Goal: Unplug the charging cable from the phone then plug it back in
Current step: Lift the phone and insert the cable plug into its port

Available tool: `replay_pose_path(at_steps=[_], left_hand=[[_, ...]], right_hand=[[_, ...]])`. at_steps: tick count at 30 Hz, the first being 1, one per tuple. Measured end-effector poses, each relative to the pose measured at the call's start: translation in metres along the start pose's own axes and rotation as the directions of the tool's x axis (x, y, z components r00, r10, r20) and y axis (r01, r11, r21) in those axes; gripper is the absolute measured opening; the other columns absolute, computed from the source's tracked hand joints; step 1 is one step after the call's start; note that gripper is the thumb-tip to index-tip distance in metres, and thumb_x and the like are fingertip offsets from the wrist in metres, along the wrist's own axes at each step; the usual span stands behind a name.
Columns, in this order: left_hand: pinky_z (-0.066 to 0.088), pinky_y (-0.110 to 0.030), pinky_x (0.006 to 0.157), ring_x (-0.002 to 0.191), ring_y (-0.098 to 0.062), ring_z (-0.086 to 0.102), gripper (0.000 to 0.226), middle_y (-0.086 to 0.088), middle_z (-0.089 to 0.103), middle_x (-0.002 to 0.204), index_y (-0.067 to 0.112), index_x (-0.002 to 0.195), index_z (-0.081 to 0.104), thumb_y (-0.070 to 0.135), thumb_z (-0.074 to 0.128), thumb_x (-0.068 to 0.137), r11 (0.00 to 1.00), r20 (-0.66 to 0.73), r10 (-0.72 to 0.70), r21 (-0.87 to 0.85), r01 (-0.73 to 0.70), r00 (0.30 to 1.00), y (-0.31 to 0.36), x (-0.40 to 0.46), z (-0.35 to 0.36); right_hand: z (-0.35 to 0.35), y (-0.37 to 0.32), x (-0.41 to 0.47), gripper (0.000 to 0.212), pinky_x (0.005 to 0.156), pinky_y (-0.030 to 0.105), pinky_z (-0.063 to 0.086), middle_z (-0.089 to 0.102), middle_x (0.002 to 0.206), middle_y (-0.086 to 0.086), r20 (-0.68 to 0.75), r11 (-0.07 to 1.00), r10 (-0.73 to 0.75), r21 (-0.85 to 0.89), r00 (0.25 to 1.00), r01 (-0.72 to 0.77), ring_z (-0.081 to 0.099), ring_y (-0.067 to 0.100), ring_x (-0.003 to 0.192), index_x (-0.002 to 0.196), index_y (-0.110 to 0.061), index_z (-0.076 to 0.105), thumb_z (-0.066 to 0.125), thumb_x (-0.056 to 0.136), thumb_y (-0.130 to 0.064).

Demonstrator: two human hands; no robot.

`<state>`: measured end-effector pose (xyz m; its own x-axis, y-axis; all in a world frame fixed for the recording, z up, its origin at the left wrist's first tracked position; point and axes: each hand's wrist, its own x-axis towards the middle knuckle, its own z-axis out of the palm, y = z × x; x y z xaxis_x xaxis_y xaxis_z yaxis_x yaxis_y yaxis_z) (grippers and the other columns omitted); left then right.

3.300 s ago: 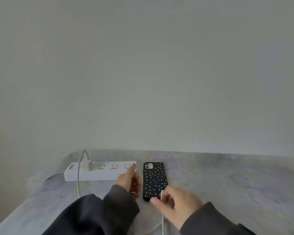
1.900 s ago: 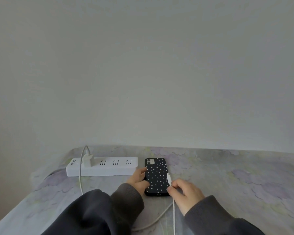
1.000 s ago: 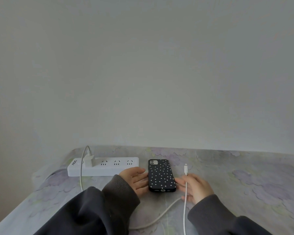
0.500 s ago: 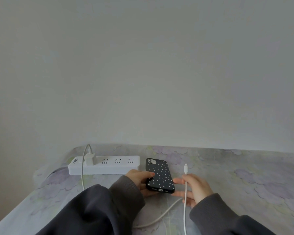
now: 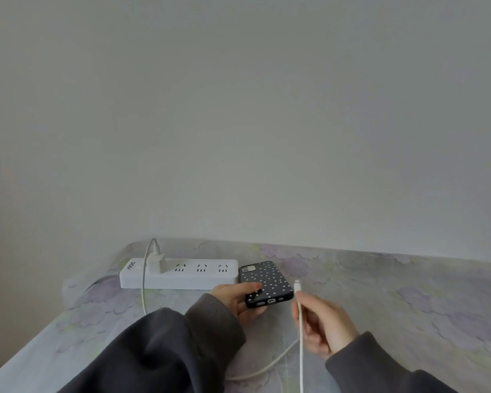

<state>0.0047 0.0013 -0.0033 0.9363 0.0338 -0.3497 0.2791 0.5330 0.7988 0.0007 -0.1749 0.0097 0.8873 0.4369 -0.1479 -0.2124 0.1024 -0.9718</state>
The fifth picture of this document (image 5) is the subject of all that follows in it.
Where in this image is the person's right hand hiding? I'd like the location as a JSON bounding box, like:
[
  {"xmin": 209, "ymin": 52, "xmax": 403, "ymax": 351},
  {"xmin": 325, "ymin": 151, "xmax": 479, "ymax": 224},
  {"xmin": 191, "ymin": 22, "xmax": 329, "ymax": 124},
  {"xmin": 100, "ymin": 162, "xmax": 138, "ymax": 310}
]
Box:
[{"xmin": 291, "ymin": 291, "xmax": 360, "ymax": 359}]

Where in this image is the person's right forearm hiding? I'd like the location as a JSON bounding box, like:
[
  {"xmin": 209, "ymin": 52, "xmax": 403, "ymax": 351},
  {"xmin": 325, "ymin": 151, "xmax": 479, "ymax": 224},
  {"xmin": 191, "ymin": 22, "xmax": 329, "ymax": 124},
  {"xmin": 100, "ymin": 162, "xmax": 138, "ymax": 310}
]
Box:
[{"xmin": 325, "ymin": 331, "xmax": 460, "ymax": 393}]

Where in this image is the white power strip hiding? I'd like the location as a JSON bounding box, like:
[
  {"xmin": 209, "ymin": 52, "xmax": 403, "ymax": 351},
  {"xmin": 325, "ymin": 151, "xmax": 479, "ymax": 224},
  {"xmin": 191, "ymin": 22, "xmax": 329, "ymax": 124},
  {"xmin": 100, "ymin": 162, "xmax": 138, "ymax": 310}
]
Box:
[{"xmin": 119, "ymin": 258, "xmax": 240, "ymax": 290}]

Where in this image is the person's left forearm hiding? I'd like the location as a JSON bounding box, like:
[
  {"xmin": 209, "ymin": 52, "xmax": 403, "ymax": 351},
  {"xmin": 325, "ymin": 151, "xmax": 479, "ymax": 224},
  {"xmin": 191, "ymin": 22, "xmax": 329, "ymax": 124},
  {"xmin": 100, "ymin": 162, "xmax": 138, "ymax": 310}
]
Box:
[{"xmin": 54, "ymin": 293, "xmax": 246, "ymax": 393}]

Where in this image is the floral purple tablecloth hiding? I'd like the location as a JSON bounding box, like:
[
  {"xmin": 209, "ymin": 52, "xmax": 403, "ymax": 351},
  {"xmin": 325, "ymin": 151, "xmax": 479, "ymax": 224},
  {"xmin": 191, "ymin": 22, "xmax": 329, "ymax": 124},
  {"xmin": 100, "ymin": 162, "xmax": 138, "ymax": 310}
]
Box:
[{"xmin": 0, "ymin": 237, "xmax": 491, "ymax": 393}]

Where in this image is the white charging cable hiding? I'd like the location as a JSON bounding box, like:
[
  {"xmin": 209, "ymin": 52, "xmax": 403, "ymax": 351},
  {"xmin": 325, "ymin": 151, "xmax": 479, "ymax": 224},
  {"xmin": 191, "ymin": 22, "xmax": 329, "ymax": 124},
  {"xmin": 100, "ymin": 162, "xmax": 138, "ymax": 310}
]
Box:
[{"xmin": 140, "ymin": 237, "xmax": 308, "ymax": 393}]

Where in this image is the phone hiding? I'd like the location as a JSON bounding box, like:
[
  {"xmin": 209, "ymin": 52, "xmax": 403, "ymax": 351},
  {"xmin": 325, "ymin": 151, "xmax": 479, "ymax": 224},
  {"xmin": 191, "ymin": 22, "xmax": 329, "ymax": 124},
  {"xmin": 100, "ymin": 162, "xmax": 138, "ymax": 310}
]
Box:
[{"xmin": 238, "ymin": 260, "xmax": 294, "ymax": 309}]

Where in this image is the person's left hand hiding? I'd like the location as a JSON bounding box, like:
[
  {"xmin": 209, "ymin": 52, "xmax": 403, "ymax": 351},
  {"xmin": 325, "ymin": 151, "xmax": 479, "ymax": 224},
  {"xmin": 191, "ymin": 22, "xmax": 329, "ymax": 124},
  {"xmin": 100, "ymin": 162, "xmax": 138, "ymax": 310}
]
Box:
[{"xmin": 210, "ymin": 282, "xmax": 268, "ymax": 326}]

